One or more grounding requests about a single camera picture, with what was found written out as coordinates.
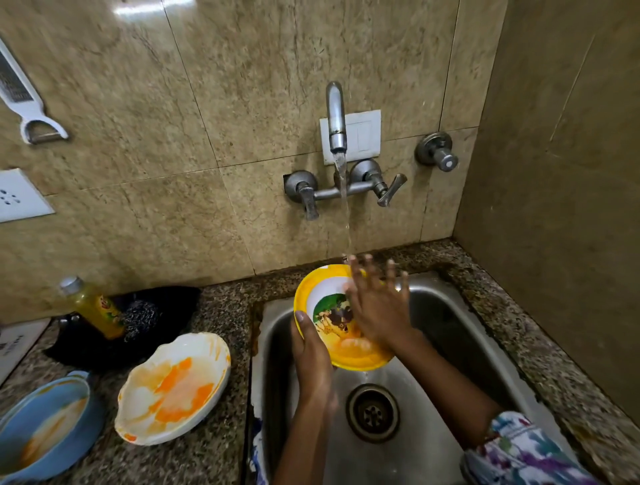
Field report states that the round steel sink drain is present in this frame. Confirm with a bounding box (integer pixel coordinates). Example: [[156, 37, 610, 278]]
[[345, 383, 401, 444]]

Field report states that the yellow plate with cartoon print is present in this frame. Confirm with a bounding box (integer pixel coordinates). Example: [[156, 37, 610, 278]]
[[293, 264, 396, 372]]

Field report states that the person's right forearm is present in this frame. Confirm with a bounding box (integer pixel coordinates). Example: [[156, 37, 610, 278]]
[[392, 327, 504, 450]]

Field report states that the steel wool scrubber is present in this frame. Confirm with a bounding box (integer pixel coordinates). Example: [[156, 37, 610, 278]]
[[121, 299, 164, 341]]

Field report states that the multicoloured patterned sleeve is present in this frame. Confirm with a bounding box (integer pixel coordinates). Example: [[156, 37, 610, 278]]
[[460, 411, 603, 485]]

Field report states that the yellow dish soap bottle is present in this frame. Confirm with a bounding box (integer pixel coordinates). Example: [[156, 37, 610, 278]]
[[59, 276, 126, 341]]

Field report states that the white flat board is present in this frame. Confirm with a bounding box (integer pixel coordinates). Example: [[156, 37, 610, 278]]
[[0, 318, 51, 386]]

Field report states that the white bowl with orange stains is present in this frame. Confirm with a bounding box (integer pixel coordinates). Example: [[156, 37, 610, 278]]
[[114, 332, 232, 447]]

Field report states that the person's right hand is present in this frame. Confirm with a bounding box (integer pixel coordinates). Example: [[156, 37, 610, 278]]
[[345, 254, 414, 351]]

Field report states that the white wall switch plate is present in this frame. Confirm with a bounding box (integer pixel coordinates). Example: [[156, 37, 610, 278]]
[[319, 110, 382, 166]]

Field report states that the blue white cloth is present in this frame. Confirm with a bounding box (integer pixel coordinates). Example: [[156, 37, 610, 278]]
[[249, 417, 269, 485]]

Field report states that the stainless steel sink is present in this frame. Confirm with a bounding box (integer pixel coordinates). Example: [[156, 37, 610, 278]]
[[248, 271, 582, 485]]

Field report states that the person's left hand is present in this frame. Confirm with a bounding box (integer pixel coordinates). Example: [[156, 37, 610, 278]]
[[291, 310, 339, 405]]

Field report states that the white hanging grater peeler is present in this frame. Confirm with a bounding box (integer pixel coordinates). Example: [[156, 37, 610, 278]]
[[0, 39, 70, 146]]

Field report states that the person's left forearm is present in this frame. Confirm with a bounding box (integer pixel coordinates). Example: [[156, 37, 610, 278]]
[[272, 395, 342, 485]]

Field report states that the blue dish with orange stains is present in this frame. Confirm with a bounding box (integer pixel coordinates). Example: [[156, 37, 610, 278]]
[[0, 370, 106, 484]]

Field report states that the white wall socket plate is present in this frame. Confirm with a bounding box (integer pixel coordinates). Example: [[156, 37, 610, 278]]
[[0, 168, 56, 224]]

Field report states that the steel wall mixer tap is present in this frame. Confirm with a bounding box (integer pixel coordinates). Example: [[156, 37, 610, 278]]
[[283, 81, 408, 222]]

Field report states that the steel wall valve knob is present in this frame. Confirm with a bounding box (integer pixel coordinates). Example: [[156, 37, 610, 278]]
[[414, 131, 460, 173]]

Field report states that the black tray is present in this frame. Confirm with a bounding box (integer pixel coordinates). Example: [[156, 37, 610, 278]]
[[44, 286, 202, 373]]

